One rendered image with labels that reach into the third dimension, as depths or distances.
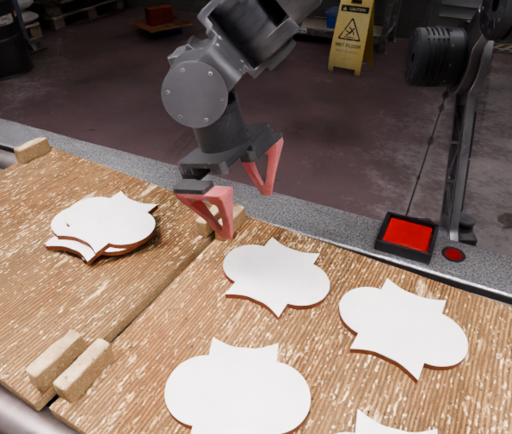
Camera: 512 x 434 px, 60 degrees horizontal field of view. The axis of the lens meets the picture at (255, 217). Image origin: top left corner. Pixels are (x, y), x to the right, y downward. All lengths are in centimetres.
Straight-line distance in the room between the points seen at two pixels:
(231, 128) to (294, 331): 23
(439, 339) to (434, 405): 7
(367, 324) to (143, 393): 24
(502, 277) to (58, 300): 56
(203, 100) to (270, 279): 25
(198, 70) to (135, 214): 30
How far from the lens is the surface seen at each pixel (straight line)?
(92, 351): 48
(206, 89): 39
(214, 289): 54
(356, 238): 66
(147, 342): 50
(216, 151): 48
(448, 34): 155
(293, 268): 55
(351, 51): 402
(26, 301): 59
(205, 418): 44
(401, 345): 50
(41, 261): 64
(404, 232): 66
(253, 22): 45
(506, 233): 240
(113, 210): 65
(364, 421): 45
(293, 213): 69
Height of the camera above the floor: 133
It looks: 37 degrees down
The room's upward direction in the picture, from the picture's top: straight up
